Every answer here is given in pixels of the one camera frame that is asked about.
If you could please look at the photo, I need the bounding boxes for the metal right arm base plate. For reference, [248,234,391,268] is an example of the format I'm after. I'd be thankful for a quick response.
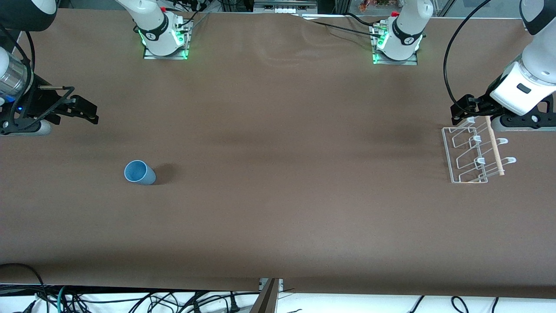
[143,17,190,60]

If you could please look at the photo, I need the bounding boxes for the teal floor cable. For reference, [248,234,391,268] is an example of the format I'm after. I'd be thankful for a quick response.
[56,286,69,313]

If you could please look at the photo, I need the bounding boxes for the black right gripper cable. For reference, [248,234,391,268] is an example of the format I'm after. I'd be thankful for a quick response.
[9,86,76,132]

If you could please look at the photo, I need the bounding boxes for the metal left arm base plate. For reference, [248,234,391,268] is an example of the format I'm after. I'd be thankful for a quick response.
[372,24,419,66]

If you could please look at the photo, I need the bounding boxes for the black cable across table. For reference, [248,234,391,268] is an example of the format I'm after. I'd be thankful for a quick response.
[300,13,384,35]

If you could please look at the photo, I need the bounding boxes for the white wire cup rack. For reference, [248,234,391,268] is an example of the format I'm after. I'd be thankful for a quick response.
[442,115,517,184]

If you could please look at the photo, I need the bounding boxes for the white power strip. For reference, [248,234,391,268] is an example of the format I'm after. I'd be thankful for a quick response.
[254,0,318,14]

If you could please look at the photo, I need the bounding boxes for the orange background clutter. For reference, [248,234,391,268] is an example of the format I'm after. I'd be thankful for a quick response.
[358,0,392,12]

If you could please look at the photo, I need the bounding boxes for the thick black floor cable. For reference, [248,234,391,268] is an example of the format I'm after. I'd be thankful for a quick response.
[0,263,46,313]

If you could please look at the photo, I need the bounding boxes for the grey metal mount post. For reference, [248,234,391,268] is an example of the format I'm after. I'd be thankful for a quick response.
[248,278,284,313]

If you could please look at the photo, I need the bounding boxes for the blue plastic cup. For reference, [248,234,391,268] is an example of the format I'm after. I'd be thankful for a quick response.
[124,160,156,186]

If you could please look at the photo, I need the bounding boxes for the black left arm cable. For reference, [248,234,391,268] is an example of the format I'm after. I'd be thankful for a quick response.
[443,0,494,114]

